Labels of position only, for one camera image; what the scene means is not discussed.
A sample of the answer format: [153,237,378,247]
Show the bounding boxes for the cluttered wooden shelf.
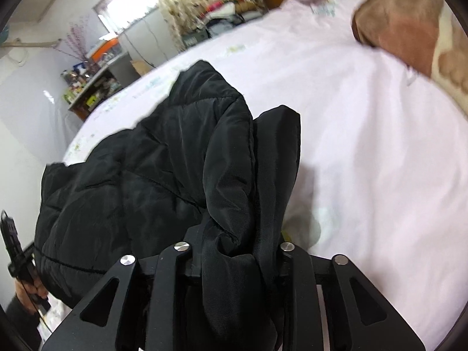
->
[60,64,127,121]

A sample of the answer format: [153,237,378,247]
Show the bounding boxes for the cardboard box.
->
[130,58,156,77]

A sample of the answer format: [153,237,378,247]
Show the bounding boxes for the orange storage box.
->
[88,38,123,63]

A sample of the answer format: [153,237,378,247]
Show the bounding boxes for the purple dried flower branches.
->
[66,24,99,74]

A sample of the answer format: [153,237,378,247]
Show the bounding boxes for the pale pink floral bed sheet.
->
[38,0,468,351]

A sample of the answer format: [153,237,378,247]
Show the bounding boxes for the white cabinet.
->
[119,9,180,68]

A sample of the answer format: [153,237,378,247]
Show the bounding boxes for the black puffer jacket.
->
[35,59,302,351]

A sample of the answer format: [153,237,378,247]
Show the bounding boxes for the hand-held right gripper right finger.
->
[278,241,427,351]

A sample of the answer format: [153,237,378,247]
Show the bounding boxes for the pile of colourful clothes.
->
[199,0,264,30]

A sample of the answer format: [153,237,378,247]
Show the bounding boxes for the person's left hand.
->
[14,276,50,315]

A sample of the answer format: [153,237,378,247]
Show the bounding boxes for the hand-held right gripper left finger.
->
[40,225,204,351]

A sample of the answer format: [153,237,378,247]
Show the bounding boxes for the person's left forearm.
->
[4,294,42,351]

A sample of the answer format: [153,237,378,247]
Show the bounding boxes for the window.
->
[93,0,163,33]

